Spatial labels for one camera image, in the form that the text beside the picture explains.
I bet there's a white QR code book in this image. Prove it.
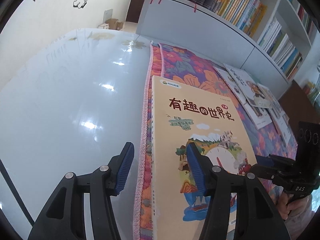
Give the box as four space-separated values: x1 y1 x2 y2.
257 83 291 146

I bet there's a beige world history book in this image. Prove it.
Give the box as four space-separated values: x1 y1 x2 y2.
151 76 256 239

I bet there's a person's pink sleeve forearm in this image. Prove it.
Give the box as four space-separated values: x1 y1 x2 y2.
269 186 315 239

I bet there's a row of shelved books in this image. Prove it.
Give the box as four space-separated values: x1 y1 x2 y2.
186 0 316 80

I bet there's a person's right hand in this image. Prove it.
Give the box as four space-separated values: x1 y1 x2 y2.
276 192 309 220

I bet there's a white wisdom stories book one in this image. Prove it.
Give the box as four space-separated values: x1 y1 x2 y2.
214 67 272 129

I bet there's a brown wooden sideboard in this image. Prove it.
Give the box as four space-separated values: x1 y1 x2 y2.
279 80 319 132

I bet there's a white monkey mythology book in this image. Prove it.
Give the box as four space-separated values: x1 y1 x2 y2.
223 63 271 109

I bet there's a floral woven tablecloth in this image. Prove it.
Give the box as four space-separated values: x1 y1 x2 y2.
133 43 297 239

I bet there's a white bookshelf cabinet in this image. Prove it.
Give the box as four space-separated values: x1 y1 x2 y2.
137 0 319 98

